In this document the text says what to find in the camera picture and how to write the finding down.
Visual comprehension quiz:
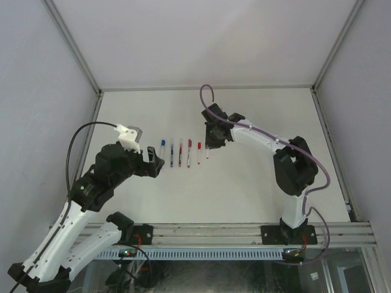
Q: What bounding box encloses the blue white marker pen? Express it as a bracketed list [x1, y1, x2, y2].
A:
[159, 139, 166, 164]

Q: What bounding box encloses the thin white red-tip pen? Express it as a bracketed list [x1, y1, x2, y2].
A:
[187, 146, 191, 168]

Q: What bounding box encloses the blue gel pen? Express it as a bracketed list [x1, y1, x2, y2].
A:
[170, 139, 174, 168]

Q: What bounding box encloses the red gel pen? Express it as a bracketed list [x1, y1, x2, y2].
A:
[178, 138, 183, 167]

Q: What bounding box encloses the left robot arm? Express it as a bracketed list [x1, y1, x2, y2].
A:
[8, 143, 165, 292]

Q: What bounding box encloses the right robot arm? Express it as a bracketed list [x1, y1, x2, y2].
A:
[202, 103, 318, 245]

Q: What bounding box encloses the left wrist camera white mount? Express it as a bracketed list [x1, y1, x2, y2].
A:
[114, 124, 143, 154]

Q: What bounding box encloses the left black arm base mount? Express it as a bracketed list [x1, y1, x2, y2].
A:
[130, 224, 154, 247]

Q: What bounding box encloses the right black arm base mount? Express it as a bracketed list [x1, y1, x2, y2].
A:
[260, 225, 318, 245]

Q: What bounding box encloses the blue cable duct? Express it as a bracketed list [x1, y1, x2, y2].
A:
[95, 247, 284, 261]

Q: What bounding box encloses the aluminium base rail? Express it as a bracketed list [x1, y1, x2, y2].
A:
[141, 222, 377, 248]

